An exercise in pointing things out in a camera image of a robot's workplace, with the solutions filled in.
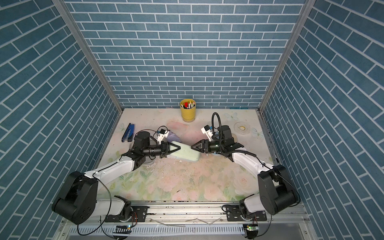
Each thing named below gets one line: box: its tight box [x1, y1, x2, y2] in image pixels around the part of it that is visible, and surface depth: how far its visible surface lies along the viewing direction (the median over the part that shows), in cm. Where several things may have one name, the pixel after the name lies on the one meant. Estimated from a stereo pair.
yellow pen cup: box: [179, 98, 197, 123], surface depth 110 cm
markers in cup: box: [180, 101, 196, 109], surface depth 108 cm
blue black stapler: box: [121, 123, 135, 143], surface depth 106 cm
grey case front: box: [167, 141, 200, 162], surface depth 79 cm
